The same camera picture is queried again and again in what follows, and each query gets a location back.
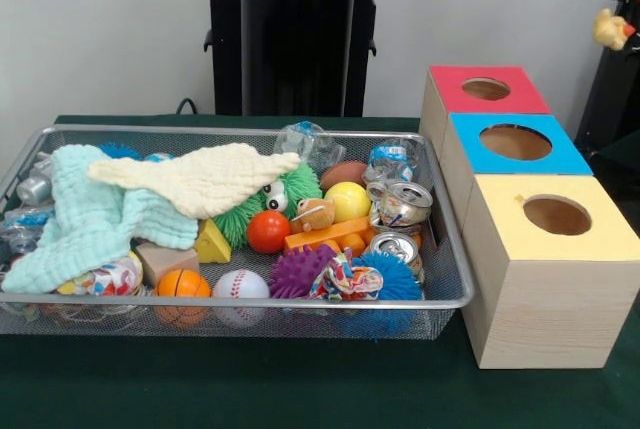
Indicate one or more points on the purple spiky ball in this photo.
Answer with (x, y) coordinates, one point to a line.
(295, 274)

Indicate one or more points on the cream waffle cloth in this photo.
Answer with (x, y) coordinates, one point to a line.
(210, 179)

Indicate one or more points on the dark green tablecloth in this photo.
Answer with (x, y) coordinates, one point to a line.
(622, 159)
(250, 384)

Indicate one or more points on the wooden three-hole box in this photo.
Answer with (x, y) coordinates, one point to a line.
(550, 309)

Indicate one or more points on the brown plush bear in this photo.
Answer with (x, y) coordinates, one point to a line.
(314, 214)

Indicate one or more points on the yellow plush duck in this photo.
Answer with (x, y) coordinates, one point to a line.
(610, 29)

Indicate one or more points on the blue fuzzy ball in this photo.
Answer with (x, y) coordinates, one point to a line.
(395, 276)

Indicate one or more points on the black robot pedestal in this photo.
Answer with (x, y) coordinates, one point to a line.
(300, 49)

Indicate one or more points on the red ball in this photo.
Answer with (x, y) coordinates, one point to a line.
(268, 231)

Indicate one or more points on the orange toy basketball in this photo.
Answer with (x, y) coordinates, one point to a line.
(182, 284)

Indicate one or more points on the colourful print cloth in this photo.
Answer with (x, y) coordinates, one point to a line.
(345, 276)

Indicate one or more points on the silver mesh bin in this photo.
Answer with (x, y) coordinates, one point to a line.
(30, 316)

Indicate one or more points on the white toy baseball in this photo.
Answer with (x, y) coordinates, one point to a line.
(241, 286)

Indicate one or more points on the black chair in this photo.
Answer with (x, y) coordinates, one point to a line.
(615, 99)

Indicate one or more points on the mint green waffle cloth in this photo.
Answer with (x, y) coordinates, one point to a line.
(85, 229)

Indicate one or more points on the green fuzzy toy with eyes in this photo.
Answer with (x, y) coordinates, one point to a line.
(240, 224)

